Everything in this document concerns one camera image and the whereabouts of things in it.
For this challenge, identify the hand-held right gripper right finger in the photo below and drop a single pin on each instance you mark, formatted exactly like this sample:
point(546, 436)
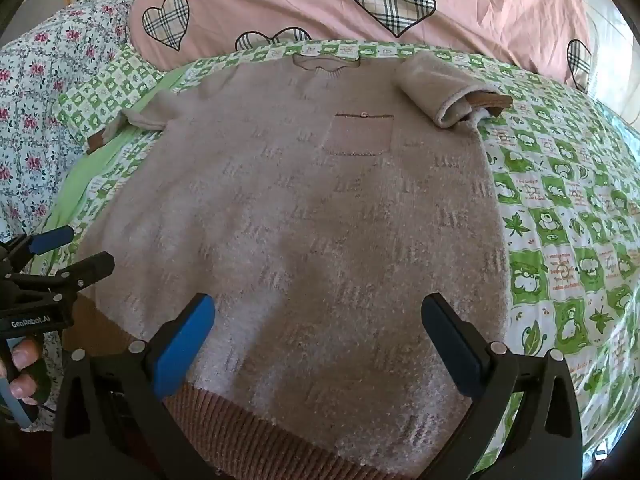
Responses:
point(452, 345)

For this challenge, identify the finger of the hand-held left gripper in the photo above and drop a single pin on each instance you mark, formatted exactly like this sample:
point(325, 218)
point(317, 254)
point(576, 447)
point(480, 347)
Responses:
point(90, 267)
point(50, 240)

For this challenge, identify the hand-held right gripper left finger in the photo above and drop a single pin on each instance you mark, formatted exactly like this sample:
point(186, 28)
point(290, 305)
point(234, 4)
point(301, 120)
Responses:
point(185, 345)

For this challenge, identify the beige knitted sweater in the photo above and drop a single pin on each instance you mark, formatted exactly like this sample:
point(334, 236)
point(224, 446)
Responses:
point(300, 210)

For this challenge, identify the person's left hand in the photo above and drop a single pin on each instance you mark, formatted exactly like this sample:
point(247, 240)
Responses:
point(25, 357)

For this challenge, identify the floral bed sheet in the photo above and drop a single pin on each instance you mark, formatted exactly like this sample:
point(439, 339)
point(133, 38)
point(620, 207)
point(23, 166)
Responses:
point(50, 85)

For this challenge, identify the green checkered blanket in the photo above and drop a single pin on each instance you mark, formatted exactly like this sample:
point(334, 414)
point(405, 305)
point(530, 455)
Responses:
point(560, 210)

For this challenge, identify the cream cloth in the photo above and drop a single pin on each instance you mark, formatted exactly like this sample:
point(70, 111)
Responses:
point(617, 60)

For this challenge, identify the pink heart print quilt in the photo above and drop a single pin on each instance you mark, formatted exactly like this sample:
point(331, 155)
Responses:
point(300, 0)

